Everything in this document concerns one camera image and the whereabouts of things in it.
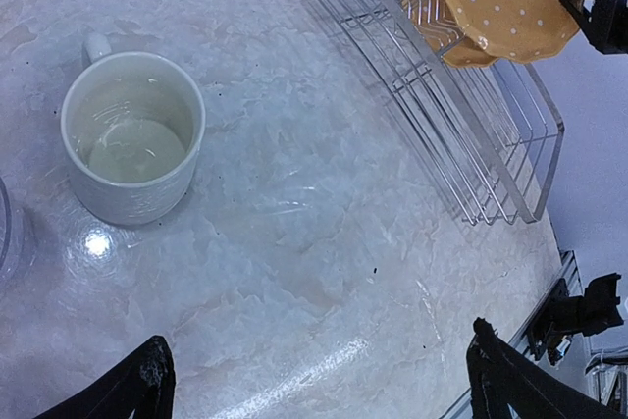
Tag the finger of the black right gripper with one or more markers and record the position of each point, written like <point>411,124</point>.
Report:
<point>603,22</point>

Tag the metal wire dish rack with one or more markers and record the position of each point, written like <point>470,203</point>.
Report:
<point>489,137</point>

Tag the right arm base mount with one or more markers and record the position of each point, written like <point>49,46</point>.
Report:
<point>562,315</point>

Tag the clear glass tumbler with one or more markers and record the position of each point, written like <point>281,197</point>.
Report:
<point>15,238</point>

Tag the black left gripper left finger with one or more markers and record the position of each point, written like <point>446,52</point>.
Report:
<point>142,385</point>

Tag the front aluminium rail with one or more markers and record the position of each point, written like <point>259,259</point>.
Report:
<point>548,369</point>

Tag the white ribbed ceramic mug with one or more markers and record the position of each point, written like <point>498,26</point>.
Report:
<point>132,125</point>

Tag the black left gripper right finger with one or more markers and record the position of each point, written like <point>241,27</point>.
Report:
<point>504,383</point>

